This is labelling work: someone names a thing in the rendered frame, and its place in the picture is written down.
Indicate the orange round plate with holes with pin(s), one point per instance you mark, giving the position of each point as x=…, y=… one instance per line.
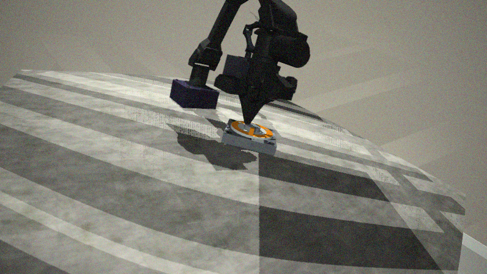
x=264, y=134

